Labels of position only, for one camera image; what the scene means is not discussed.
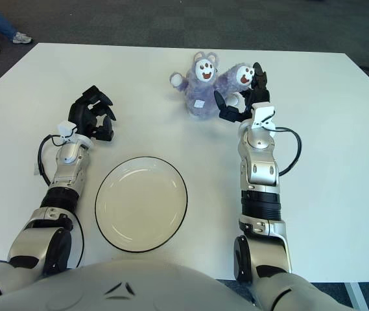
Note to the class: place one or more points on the silver robot torso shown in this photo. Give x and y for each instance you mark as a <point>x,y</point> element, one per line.
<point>122,285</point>

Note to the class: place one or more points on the white table leg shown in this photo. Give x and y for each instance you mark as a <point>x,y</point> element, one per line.
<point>354,296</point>

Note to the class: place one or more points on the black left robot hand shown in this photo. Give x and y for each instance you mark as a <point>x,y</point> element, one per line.
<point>85,113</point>

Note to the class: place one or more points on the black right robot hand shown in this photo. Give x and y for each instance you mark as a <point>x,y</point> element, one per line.
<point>260,92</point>

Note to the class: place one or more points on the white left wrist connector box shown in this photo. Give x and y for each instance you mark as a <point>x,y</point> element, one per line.
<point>65,128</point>

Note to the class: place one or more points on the white plate with black rim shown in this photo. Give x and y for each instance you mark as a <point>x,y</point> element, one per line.
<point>140,204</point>

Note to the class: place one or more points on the purple plush bunny doll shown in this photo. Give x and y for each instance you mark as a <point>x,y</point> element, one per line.
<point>200,90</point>

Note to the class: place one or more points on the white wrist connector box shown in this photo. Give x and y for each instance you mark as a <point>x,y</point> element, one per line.
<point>263,113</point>
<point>65,128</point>

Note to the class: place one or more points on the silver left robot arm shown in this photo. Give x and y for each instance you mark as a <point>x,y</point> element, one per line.
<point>67,175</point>

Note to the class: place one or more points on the white right wrist connector box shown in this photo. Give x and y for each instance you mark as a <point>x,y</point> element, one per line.
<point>263,113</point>

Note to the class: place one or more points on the white sneaker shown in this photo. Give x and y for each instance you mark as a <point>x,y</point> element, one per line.
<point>22,38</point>

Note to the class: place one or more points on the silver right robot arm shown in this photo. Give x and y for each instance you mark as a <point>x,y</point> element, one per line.
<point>262,168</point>

